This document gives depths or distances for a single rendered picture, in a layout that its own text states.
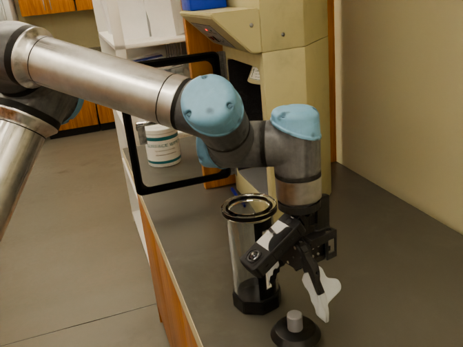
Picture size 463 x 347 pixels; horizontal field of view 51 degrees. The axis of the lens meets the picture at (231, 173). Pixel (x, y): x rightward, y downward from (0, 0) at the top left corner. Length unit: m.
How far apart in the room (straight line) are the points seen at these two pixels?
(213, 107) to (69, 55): 0.24
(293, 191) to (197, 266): 0.49
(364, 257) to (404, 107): 0.48
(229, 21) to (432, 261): 0.71
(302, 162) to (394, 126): 0.79
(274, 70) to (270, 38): 0.08
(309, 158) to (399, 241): 0.57
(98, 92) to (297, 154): 0.30
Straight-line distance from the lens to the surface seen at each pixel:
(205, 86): 0.63
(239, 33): 1.14
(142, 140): 1.44
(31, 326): 2.86
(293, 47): 1.20
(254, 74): 1.30
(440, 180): 1.39
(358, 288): 1.09
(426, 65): 1.36
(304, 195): 0.77
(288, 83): 1.20
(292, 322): 0.91
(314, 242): 0.82
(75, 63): 0.74
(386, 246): 1.25
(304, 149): 0.74
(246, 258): 0.79
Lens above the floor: 1.57
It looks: 21 degrees down
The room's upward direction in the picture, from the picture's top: 6 degrees counter-clockwise
